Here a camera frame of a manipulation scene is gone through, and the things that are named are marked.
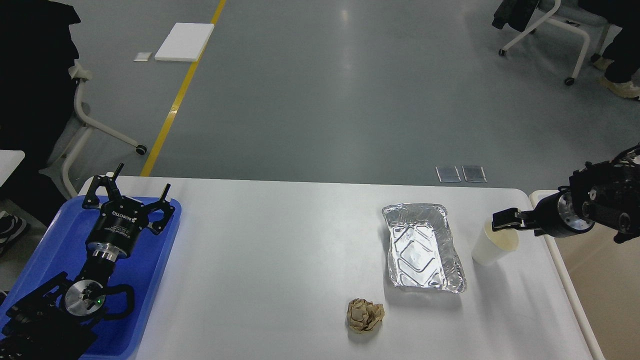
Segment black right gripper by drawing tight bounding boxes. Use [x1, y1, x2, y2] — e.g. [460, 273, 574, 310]
[491, 190, 595, 239]

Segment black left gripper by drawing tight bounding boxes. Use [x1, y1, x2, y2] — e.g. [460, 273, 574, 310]
[82, 163, 175, 260]

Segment white paper cup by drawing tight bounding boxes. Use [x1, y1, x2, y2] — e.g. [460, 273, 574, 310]
[471, 216, 520, 266]

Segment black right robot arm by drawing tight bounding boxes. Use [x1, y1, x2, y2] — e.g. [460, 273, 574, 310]
[490, 145, 640, 244]

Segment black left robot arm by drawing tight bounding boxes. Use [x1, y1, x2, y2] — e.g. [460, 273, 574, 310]
[1, 173, 182, 360]

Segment right clear floor plate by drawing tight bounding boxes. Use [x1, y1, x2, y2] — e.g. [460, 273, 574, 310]
[461, 165, 488, 183]

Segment clear floor plate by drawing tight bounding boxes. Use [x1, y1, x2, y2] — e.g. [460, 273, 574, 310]
[461, 165, 488, 183]
[435, 165, 462, 183]

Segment blue plastic tray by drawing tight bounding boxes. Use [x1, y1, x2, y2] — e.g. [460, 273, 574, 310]
[1, 196, 182, 360]

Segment left clear floor plate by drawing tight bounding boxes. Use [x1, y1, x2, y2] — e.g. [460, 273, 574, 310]
[435, 165, 462, 183]

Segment white chair left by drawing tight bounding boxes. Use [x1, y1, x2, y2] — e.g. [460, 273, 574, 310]
[46, 59, 147, 199]

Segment white chair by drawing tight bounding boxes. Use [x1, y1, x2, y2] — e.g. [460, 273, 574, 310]
[491, 0, 613, 87]
[46, 59, 147, 199]

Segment aluminium foil tray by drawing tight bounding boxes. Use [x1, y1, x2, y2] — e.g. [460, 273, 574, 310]
[381, 203, 467, 294]

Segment beige plastic bin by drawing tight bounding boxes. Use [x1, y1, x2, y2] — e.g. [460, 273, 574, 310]
[529, 190, 640, 360]

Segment black white sneaker left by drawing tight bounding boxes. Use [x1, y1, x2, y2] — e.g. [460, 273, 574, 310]
[0, 210, 30, 256]

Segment white side table corner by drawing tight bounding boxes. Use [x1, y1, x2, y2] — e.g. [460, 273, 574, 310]
[0, 149, 25, 186]

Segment small white floor tile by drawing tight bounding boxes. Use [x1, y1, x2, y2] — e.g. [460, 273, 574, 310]
[134, 52, 153, 62]

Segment crumpled brown paper ball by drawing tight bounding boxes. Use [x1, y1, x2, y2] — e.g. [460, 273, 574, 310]
[345, 298, 386, 334]

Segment white foam board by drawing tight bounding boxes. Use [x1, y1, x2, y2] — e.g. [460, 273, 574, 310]
[154, 22, 215, 62]

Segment person in black left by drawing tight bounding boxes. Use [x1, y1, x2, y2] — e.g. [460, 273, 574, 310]
[0, 0, 81, 226]

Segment seated person right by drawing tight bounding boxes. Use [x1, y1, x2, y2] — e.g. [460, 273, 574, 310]
[578, 0, 640, 101]

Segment white chair right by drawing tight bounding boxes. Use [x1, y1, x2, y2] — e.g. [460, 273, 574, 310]
[491, 0, 613, 87]

